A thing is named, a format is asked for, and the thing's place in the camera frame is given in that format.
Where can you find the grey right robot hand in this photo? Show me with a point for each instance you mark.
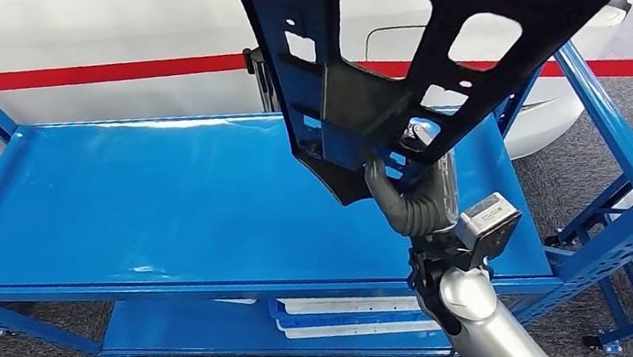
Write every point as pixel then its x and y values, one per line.
pixel 450 190

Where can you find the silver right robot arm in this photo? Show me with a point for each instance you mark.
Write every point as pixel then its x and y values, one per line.
pixel 475 315

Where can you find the red barrier belt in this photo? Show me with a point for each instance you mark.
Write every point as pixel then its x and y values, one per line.
pixel 614 69
pixel 94 73

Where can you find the blue plastic tray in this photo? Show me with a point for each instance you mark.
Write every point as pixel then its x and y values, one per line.
pixel 276 317

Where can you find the white car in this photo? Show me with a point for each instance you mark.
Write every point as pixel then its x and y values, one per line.
pixel 88 23

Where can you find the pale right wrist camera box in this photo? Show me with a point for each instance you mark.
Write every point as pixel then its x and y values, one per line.
pixel 487 219

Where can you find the chrome stanchion post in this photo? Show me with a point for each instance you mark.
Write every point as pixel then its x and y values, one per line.
pixel 262 83

